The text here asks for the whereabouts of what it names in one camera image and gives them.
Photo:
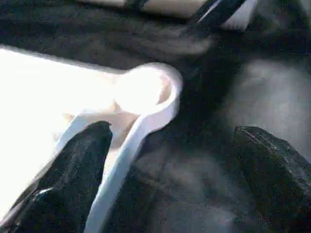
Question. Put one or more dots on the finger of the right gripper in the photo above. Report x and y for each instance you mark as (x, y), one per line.
(213, 11)

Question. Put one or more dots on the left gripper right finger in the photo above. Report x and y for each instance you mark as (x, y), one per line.
(274, 174)

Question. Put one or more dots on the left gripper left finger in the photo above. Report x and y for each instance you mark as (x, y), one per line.
(73, 174)

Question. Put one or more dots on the white plastic table leg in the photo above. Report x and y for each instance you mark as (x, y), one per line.
(240, 17)

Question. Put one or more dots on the white plastic table top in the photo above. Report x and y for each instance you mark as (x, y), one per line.
(48, 85)

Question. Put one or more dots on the black mat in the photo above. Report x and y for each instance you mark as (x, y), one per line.
(218, 97)

